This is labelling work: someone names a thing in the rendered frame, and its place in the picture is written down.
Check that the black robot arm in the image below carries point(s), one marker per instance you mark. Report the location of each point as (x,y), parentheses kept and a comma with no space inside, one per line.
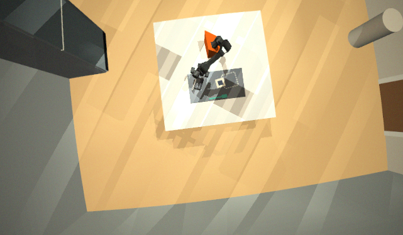
(204,67)

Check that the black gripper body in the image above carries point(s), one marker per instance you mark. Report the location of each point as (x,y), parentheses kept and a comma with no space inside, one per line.
(193,70)

